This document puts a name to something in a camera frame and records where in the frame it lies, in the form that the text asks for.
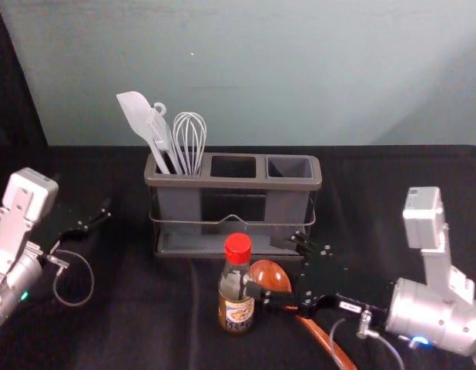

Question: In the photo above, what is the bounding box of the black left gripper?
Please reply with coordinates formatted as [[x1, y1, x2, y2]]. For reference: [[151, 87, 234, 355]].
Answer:
[[31, 197, 112, 257]]

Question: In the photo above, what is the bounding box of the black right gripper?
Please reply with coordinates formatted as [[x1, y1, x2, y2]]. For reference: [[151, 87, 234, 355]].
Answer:
[[244, 229, 394, 320]]

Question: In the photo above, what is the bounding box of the brown wooden spoon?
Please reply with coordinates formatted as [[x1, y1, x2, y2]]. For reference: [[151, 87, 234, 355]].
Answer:
[[248, 259, 357, 370]]

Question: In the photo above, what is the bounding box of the sauce bottle with red cap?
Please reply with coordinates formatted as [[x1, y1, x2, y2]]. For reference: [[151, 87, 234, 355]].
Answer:
[[217, 232, 256, 335]]

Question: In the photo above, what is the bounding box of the grey plastic bin insert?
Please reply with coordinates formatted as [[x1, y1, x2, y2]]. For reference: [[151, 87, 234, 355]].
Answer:
[[153, 160, 203, 237], [266, 155, 314, 247]]

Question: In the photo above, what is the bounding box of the dark drip tray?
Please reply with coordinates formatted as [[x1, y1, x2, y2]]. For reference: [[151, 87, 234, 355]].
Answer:
[[154, 230, 305, 258]]

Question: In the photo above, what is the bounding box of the black rack with steel bars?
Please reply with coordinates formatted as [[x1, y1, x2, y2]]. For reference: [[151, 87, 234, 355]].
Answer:
[[144, 153, 323, 259]]

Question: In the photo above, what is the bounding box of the grey plastic spatula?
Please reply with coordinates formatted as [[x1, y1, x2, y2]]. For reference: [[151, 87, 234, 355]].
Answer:
[[116, 90, 173, 175]]

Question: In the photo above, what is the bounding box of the black table cloth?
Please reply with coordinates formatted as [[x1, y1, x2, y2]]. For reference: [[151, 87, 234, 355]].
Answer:
[[0, 144, 476, 370]]

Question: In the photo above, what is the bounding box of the grey plastic whisk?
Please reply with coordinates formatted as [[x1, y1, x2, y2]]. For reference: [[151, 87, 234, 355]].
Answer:
[[172, 111, 207, 177]]

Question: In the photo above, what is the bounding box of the black hanging side curtain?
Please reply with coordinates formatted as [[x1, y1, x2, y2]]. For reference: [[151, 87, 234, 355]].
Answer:
[[0, 0, 50, 150]]

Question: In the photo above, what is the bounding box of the left gripper thin dark cable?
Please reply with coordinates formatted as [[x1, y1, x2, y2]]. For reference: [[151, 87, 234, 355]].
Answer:
[[39, 249, 96, 308]]

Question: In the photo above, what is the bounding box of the gripper thin dark cable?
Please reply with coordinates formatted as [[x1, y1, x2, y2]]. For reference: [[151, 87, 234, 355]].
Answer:
[[39, 249, 96, 308], [328, 308, 405, 370]]

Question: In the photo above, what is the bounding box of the grey slotted turner with ring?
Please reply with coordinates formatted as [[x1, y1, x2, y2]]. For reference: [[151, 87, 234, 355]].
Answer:
[[145, 101, 182, 175]]

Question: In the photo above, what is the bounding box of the right gripper thin dark cable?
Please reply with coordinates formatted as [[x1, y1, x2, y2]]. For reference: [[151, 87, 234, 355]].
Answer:
[[328, 308, 405, 370]]

